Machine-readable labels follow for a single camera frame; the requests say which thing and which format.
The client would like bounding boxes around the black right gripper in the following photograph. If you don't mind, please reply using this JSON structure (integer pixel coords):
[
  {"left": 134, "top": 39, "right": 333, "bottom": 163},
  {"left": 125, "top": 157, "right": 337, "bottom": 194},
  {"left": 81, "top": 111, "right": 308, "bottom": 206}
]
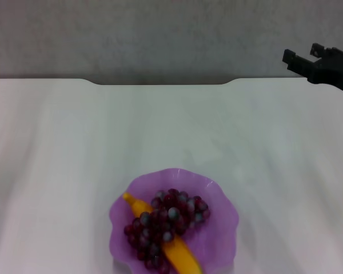
[{"left": 282, "top": 42, "right": 343, "bottom": 98}]

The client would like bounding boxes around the dark red grape bunch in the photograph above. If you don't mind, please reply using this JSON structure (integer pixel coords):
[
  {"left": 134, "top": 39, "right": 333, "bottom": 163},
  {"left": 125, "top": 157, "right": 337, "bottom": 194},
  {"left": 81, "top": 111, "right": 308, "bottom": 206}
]
[{"left": 123, "top": 188, "right": 211, "bottom": 271}]

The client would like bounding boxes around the yellow banana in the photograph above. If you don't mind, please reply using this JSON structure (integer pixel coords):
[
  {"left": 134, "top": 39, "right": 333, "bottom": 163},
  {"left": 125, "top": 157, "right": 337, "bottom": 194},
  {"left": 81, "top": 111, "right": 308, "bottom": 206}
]
[{"left": 122, "top": 192, "right": 204, "bottom": 274}]

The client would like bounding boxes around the purple wavy plastic plate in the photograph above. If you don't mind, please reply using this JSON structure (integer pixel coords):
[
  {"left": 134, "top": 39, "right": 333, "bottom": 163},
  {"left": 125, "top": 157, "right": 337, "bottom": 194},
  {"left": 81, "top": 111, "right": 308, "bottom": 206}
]
[{"left": 107, "top": 167, "right": 240, "bottom": 274}]

